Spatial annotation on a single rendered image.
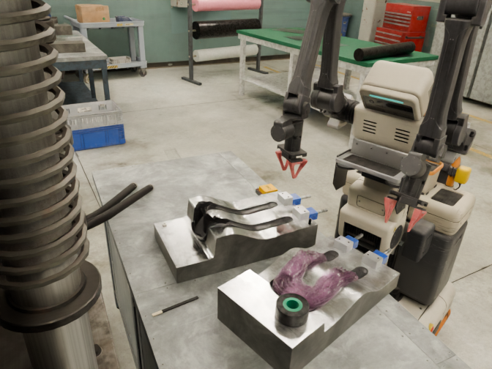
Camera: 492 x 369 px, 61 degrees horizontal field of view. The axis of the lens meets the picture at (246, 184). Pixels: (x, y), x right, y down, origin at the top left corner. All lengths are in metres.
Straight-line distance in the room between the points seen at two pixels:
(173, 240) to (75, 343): 0.99
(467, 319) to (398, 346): 1.48
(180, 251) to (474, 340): 1.72
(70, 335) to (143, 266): 0.99
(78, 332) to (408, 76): 1.30
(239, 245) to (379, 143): 0.66
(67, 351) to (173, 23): 7.60
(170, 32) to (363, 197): 6.54
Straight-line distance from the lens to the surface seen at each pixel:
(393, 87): 1.49
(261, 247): 1.36
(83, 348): 0.43
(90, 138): 4.38
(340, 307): 1.15
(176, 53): 7.98
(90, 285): 0.39
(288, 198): 1.52
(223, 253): 1.30
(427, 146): 1.29
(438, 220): 1.92
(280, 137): 1.35
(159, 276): 1.34
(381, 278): 1.32
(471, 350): 2.51
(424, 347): 1.24
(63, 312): 0.38
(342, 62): 4.52
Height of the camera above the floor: 1.65
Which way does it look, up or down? 27 degrees down
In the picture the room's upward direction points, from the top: 3 degrees clockwise
